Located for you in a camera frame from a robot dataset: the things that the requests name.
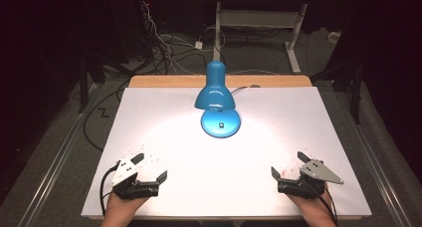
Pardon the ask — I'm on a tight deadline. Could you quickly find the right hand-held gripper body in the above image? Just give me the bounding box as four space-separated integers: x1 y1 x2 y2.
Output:
277 158 345 200

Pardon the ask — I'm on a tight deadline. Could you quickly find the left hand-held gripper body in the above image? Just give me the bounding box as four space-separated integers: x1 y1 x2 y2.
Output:
110 158 160 201

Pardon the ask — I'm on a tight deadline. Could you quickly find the blue desk lamp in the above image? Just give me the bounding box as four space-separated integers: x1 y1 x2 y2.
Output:
193 60 241 139

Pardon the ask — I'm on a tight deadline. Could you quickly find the person's left hand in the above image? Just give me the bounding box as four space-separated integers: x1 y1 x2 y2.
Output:
100 190 150 227

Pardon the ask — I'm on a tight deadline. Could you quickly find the person's right hand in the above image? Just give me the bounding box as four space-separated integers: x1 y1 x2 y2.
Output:
287 183 337 227

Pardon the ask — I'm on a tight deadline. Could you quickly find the white table sheet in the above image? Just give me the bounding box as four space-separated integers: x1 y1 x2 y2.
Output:
81 87 373 219

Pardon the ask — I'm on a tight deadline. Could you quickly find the dark metal stand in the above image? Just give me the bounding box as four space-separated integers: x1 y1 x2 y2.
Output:
350 59 365 125
77 47 92 114

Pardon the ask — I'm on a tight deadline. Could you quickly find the small white box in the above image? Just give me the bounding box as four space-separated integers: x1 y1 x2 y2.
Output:
327 30 342 45

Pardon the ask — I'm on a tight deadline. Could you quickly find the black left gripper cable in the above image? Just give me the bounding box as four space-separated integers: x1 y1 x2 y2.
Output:
100 168 121 217

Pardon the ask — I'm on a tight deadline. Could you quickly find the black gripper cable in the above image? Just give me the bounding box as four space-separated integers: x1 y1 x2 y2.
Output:
310 181 339 227
100 168 121 217

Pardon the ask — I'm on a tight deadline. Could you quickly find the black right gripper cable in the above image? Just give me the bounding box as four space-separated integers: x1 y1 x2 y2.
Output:
310 181 339 227

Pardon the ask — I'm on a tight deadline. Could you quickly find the metal floor rail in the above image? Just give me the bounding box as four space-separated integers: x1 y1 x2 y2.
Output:
332 87 414 227
17 83 102 227

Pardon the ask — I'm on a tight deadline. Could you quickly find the black floor cable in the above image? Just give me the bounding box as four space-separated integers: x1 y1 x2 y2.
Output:
83 85 129 152

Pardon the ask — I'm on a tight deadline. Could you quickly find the black lamp cable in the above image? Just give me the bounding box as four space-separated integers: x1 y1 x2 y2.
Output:
231 84 262 96

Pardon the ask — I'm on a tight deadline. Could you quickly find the bundle of floor cables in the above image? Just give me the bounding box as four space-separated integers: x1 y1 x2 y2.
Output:
138 0 213 76

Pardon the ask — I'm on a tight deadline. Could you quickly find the white metal desk frame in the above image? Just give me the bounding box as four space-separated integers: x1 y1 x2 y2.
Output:
198 0 353 75

